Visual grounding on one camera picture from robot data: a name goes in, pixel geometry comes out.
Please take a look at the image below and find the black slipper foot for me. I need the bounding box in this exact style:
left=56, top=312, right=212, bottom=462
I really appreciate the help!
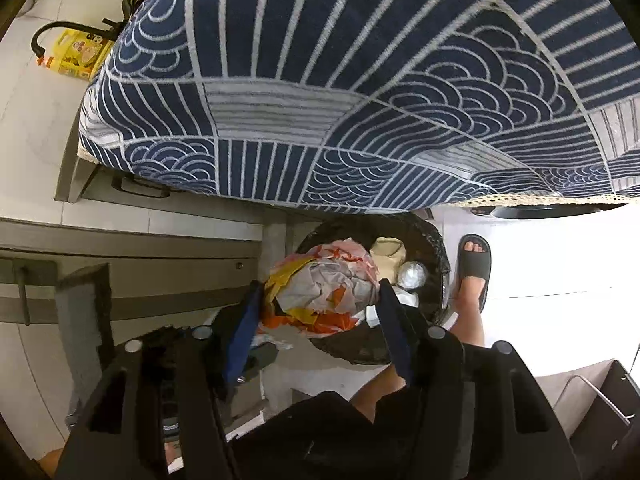
left=458, top=234, right=492, bottom=312

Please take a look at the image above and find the orange printed food wrapper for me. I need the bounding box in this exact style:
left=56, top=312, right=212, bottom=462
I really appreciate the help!
left=260, top=238, right=380, bottom=338

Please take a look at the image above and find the person's left hand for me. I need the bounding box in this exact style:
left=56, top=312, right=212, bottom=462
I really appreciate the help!
left=37, top=448, right=63, bottom=479

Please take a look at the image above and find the black kitchen faucet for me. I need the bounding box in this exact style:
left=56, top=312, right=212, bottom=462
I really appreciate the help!
left=30, top=19, right=126, bottom=59

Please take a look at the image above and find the brown paper bag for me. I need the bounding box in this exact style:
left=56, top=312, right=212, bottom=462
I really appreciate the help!
left=370, top=237, right=407, bottom=282

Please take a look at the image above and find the black trash bin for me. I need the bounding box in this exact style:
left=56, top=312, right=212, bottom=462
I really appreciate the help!
left=294, top=212, right=452, bottom=366

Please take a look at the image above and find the small white plastic-wrapped ball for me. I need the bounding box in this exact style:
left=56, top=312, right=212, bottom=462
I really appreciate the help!
left=396, top=261, right=428, bottom=292

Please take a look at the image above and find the torn white paper cup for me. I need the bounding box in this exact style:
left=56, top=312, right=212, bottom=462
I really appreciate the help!
left=363, top=282, right=419, bottom=328

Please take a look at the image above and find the blue patterned tablecloth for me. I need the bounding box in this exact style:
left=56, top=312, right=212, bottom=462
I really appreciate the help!
left=79, top=0, right=639, bottom=212

